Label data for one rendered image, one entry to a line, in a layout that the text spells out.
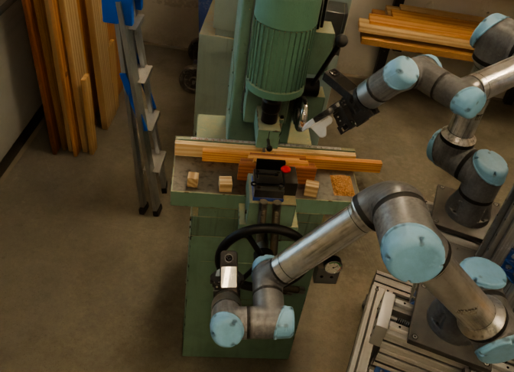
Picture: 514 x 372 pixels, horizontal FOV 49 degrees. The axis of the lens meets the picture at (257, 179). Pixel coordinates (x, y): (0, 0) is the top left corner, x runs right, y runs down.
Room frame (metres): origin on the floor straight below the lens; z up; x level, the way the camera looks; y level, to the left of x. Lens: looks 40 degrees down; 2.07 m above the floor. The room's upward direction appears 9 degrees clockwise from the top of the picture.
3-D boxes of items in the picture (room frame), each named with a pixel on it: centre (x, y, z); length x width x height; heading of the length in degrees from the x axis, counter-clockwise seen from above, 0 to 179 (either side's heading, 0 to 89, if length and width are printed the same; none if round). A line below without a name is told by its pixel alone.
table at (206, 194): (1.37, -0.04, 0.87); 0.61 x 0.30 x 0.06; 99
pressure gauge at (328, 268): (1.30, -0.30, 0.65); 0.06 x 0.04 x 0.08; 99
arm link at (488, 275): (1.00, -0.60, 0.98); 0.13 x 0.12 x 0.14; 8
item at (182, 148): (1.49, -0.02, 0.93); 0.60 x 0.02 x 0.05; 99
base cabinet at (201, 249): (1.59, 0.01, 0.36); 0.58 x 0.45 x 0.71; 9
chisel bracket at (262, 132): (1.49, -0.01, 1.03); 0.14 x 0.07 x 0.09; 9
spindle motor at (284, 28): (1.47, -0.01, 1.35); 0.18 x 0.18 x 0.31
